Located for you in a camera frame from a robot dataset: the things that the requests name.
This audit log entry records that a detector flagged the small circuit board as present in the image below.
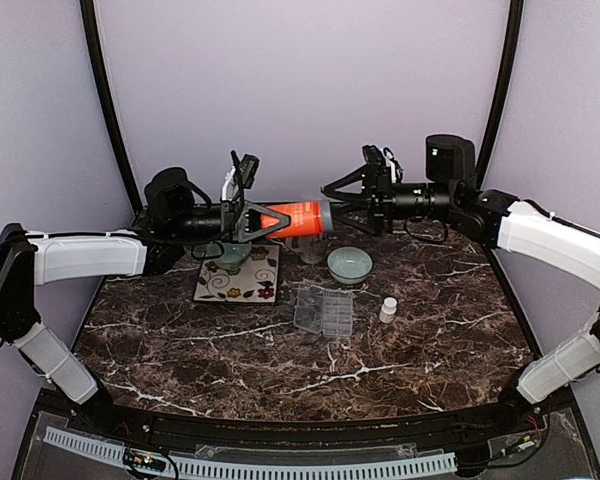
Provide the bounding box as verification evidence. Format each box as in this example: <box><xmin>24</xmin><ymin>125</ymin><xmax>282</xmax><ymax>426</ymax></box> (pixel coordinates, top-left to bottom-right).
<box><xmin>123</xmin><ymin>449</ymin><xmax>167</xmax><ymax>472</ymax></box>

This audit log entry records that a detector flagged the small white pill bottle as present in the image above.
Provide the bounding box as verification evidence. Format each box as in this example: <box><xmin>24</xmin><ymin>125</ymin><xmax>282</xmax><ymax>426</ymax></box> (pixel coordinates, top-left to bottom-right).
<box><xmin>378</xmin><ymin>297</ymin><xmax>398</xmax><ymax>324</ymax></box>

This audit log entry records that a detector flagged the clear plastic pill organizer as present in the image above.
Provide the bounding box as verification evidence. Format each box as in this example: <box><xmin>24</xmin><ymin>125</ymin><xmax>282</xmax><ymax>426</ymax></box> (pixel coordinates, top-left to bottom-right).
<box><xmin>293</xmin><ymin>282</ymin><xmax>354</xmax><ymax>338</ymax></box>

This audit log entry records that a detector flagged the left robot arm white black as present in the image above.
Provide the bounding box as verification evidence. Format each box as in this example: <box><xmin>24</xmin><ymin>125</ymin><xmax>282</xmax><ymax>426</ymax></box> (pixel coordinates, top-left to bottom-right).
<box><xmin>0</xmin><ymin>167</ymin><xmax>291</xmax><ymax>436</ymax></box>

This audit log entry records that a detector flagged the white slotted cable duct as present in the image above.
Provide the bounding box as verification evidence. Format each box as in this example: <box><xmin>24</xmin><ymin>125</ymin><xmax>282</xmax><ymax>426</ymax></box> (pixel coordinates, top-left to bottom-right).
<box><xmin>42</xmin><ymin>427</ymin><xmax>458</xmax><ymax>479</ymax></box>

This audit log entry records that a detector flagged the left black frame post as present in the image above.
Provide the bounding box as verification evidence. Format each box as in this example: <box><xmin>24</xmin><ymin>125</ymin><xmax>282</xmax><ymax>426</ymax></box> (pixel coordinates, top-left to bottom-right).
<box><xmin>79</xmin><ymin>0</ymin><xmax>143</xmax><ymax>215</ymax></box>

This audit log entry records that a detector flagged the right black frame post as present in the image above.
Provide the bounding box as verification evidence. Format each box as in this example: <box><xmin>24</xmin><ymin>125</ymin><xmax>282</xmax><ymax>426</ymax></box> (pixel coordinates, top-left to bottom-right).
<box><xmin>476</xmin><ymin>0</ymin><xmax>524</xmax><ymax>187</ymax></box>

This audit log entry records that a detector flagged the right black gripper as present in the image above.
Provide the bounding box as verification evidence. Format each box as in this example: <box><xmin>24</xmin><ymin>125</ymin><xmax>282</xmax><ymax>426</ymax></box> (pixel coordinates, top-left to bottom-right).
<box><xmin>325</xmin><ymin>163</ymin><xmax>458</xmax><ymax>236</ymax></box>

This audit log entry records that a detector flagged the cream ceramic mug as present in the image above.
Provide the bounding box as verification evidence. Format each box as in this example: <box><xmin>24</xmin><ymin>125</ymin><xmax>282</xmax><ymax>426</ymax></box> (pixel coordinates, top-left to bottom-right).
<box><xmin>285</xmin><ymin>235</ymin><xmax>327</xmax><ymax>265</ymax></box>

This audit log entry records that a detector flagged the black frame post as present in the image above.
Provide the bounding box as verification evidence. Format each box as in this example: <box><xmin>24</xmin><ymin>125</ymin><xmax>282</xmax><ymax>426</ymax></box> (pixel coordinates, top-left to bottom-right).
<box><xmin>476</xmin><ymin>0</ymin><xmax>524</xmax><ymax>187</ymax></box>
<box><xmin>79</xmin><ymin>0</ymin><xmax>143</xmax><ymax>215</ymax></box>

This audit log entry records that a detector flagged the orange bottle grey cap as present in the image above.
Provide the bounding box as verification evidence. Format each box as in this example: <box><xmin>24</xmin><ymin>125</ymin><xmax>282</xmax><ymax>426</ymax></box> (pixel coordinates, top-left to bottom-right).
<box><xmin>268</xmin><ymin>200</ymin><xmax>334</xmax><ymax>239</ymax></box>

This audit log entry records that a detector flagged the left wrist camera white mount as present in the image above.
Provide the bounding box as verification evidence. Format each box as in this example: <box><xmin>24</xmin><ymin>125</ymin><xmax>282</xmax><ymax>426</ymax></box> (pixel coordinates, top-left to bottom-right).
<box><xmin>220</xmin><ymin>150</ymin><xmax>260</xmax><ymax>201</ymax></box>

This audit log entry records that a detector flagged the square floral ceramic tray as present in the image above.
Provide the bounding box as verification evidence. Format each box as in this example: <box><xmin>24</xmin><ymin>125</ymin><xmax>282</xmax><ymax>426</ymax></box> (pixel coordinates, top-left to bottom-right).
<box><xmin>193</xmin><ymin>243</ymin><xmax>280</xmax><ymax>304</ymax></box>

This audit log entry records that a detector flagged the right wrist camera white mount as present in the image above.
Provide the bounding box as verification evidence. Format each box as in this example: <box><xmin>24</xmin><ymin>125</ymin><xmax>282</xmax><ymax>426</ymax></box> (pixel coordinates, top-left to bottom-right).
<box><xmin>362</xmin><ymin>145</ymin><xmax>403</xmax><ymax>184</ymax></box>

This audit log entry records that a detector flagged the celadon bowl on table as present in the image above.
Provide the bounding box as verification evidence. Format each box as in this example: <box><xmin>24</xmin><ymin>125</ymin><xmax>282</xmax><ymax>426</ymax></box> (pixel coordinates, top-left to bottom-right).
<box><xmin>327</xmin><ymin>246</ymin><xmax>373</xmax><ymax>285</ymax></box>

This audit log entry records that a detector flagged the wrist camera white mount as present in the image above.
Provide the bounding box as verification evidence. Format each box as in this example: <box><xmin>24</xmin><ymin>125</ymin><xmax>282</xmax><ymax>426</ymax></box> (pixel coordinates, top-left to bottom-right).
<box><xmin>220</xmin><ymin>150</ymin><xmax>260</xmax><ymax>201</ymax></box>
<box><xmin>362</xmin><ymin>145</ymin><xmax>403</xmax><ymax>184</ymax></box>

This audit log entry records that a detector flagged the celadon bowl on tray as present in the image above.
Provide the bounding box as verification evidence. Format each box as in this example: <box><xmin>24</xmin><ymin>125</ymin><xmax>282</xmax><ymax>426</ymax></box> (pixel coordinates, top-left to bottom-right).
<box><xmin>205</xmin><ymin>242</ymin><xmax>252</xmax><ymax>273</ymax></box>

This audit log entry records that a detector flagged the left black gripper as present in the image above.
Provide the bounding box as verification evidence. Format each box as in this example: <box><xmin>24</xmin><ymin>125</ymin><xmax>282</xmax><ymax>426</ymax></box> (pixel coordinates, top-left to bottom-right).
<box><xmin>170</xmin><ymin>198</ymin><xmax>293</xmax><ymax>243</ymax></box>

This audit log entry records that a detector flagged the black front table rail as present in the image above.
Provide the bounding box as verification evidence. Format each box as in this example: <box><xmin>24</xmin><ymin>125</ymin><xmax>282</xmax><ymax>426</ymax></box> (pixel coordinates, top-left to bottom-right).
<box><xmin>98</xmin><ymin>404</ymin><xmax>502</xmax><ymax>449</ymax></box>

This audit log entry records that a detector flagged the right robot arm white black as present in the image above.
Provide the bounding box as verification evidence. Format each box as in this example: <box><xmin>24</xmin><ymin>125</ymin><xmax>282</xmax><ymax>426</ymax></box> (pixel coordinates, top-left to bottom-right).
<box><xmin>321</xmin><ymin>134</ymin><xmax>600</xmax><ymax>434</ymax></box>

